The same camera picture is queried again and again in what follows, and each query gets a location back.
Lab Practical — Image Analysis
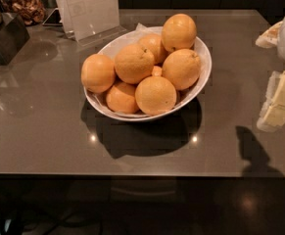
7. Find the small hidden orange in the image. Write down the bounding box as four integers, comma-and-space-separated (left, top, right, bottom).
152, 66, 162, 76

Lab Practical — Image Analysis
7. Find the glass jar of dried snacks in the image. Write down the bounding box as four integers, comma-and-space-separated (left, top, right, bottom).
0, 0, 46, 26

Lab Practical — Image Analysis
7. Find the clear acrylic sign holder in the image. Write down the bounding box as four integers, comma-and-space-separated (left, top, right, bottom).
56, 0, 124, 46

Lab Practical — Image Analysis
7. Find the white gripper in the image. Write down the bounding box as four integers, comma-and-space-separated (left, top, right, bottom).
256, 17, 285, 132

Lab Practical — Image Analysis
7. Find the black smartphone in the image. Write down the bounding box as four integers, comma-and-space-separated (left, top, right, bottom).
43, 8, 63, 26

